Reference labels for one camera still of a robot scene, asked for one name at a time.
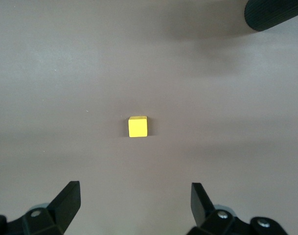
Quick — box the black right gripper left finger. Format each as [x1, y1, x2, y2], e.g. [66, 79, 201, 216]
[6, 181, 81, 235]

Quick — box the yellow cube block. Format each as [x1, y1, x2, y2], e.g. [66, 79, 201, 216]
[128, 116, 148, 138]

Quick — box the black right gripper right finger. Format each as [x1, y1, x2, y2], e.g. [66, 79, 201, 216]
[189, 182, 252, 235]

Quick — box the black ribbed foam pole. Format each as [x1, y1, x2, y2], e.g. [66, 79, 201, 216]
[244, 0, 298, 32]

